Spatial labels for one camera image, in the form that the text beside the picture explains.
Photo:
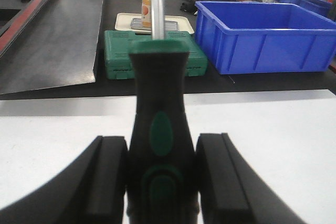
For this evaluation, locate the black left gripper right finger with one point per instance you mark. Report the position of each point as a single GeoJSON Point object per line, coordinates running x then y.
{"type": "Point", "coordinates": [231, 191]}

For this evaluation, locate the beige plastic tray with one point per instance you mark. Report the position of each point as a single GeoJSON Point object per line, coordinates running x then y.
{"type": "Point", "coordinates": [124, 20]}

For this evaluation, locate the large blue plastic bin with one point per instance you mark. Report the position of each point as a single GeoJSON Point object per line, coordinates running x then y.
{"type": "Point", "coordinates": [253, 37]}

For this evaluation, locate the metal tray under bottle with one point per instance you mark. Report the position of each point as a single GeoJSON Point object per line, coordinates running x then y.
{"type": "Point", "coordinates": [136, 23]}

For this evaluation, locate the green-black screwdriver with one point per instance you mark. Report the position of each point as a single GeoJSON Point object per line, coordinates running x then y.
{"type": "Point", "coordinates": [161, 155]}

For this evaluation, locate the orange juice bottle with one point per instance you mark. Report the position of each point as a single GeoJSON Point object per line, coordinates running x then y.
{"type": "Point", "coordinates": [146, 13]}

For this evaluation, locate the green SATA tool case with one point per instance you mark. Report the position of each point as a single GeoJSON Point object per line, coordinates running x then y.
{"type": "Point", "coordinates": [117, 62]}

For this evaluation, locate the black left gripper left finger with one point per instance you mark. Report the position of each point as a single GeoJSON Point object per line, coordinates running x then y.
{"type": "Point", "coordinates": [90, 190]}

